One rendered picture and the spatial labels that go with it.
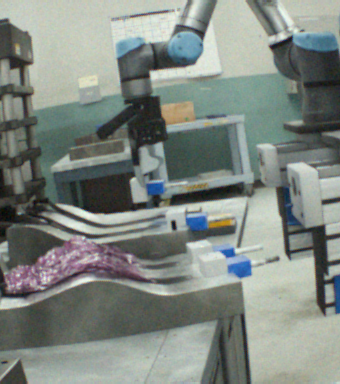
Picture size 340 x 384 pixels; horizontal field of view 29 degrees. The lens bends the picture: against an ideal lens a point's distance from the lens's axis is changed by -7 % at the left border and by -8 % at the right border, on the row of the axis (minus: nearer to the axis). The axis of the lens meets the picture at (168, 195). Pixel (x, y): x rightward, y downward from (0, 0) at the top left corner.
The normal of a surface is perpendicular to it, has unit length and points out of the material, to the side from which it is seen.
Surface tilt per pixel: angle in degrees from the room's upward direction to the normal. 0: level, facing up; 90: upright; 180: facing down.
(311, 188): 90
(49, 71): 90
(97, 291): 90
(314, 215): 90
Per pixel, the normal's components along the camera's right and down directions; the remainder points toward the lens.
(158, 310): 0.15, 0.11
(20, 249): -0.15, 0.16
